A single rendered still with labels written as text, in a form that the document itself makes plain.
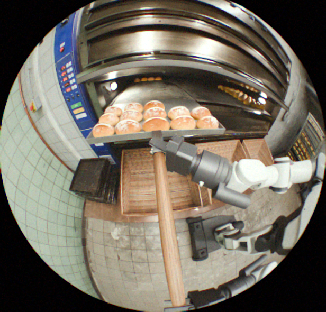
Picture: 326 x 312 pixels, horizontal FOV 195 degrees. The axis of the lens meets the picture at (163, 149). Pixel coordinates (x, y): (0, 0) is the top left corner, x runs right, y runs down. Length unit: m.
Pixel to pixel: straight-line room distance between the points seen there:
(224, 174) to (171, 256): 0.19
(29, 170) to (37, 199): 0.29
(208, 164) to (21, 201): 1.35
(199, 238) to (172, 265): 1.10
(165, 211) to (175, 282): 0.16
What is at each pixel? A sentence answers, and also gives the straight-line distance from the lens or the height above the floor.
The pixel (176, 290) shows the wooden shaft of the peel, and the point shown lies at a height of 1.20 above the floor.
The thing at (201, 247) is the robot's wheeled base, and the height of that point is 0.19.
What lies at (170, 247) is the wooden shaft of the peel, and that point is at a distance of 0.20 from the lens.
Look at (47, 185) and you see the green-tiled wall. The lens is 1.36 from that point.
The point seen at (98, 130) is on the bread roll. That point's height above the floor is 1.22.
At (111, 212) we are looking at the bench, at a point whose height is 0.58.
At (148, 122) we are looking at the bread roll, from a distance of 0.32.
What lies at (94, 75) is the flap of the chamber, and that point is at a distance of 0.44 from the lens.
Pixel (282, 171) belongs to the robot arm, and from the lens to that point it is 0.45.
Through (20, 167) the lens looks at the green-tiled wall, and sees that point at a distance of 1.23.
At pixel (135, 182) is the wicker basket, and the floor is 0.59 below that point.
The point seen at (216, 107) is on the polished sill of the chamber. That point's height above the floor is 1.17.
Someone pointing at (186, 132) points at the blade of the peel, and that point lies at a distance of 0.34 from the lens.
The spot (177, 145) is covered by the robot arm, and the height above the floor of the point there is 1.25.
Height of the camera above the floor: 1.39
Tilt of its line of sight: 49 degrees down
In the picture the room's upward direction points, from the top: straight up
